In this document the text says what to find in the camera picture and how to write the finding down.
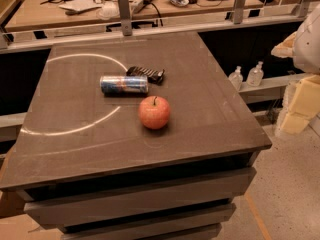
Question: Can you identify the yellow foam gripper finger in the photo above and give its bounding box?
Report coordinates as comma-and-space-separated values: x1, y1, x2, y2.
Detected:
279, 75, 320, 134
271, 32, 296, 58

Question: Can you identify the blue silver redbull can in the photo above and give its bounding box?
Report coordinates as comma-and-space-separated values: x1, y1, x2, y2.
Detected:
100, 76, 149, 94

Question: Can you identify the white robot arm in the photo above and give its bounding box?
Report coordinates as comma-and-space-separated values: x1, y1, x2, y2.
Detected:
271, 5, 320, 134

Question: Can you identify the clear sanitizer bottle right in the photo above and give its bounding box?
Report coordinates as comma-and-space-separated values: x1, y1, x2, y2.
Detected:
246, 61, 264, 87

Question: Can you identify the clear sanitizer bottle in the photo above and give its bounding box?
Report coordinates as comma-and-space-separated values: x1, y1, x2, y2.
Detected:
228, 66, 243, 91
246, 61, 264, 87

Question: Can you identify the clear sanitizer bottle left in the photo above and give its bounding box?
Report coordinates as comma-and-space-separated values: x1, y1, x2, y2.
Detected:
228, 66, 243, 91

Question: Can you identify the black snack bag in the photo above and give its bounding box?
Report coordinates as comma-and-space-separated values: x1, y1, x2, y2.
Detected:
126, 66, 165, 84

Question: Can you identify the red apple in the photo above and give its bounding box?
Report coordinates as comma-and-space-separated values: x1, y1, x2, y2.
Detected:
138, 96, 170, 130

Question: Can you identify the grey power strip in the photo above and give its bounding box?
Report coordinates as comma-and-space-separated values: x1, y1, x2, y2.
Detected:
131, 0, 153, 14

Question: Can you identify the white paper stack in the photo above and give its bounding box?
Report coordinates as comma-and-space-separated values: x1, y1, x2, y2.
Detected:
60, 0, 102, 11

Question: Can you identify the brown drawer cabinet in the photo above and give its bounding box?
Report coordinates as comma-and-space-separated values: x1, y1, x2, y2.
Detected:
1, 33, 271, 240

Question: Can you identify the aluminium frame rail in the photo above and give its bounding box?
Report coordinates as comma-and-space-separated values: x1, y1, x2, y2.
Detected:
0, 0, 320, 53

